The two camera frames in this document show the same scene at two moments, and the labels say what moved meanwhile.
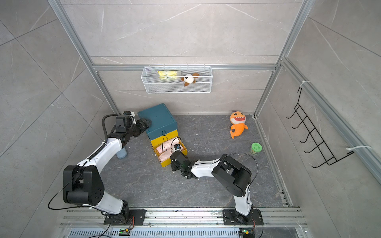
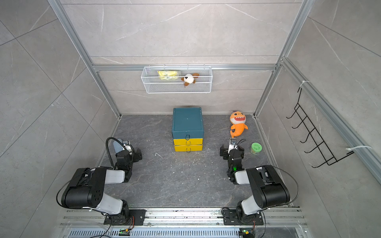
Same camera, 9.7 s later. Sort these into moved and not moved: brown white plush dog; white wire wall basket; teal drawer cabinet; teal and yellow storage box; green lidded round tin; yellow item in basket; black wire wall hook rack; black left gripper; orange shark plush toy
Moved: black left gripper; teal drawer cabinet; teal and yellow storage box
Not moved: white wire wall basket; yellow item in basket; green lidded round tin; orange shark plush toy; black wire wall hook rack; brown white plush dog
